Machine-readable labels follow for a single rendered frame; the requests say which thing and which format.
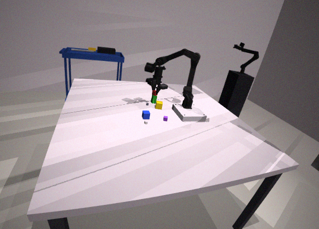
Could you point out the blue cube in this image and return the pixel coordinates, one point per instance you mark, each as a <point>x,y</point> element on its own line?
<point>146,114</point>

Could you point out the yellow block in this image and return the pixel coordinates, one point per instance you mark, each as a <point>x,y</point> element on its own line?
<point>159,105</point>

